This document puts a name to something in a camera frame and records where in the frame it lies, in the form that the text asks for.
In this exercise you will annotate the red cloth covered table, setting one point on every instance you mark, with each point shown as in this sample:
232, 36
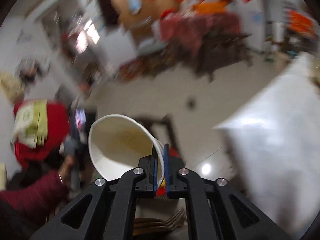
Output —
189, 30

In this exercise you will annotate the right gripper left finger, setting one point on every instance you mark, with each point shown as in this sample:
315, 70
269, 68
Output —
106, 209

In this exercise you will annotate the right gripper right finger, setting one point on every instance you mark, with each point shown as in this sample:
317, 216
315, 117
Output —
214, 209

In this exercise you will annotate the person in red sweater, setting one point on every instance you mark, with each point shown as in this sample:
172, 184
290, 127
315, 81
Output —
34, 193

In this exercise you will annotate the white paper cup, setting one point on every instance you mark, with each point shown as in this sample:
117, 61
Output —
117, 142

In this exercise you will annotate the orange cardboard box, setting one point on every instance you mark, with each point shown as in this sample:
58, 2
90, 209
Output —
210, 8

